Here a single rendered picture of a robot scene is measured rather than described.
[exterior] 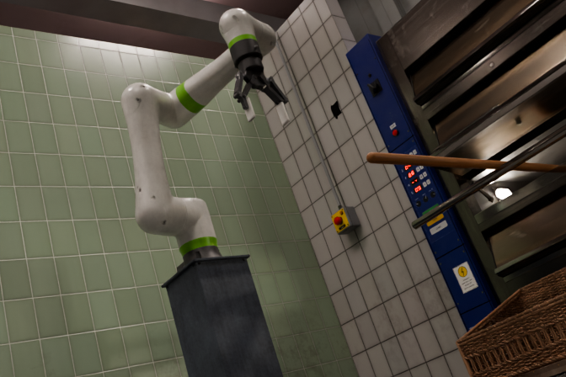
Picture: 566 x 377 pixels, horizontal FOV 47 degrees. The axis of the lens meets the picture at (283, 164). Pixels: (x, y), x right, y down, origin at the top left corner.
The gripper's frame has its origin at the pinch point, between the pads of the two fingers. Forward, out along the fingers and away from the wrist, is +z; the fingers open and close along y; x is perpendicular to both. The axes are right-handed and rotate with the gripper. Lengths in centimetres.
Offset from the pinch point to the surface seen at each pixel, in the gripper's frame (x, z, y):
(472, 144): 12, 9, -90
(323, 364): -97, 61, -87
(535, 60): 43, -9, -100
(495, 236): -3, 41, -103
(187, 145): -101, -53, -50
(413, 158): 27.5, 28.1, -20.8
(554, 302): 33, 75, -49
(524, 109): 35, 9, -89
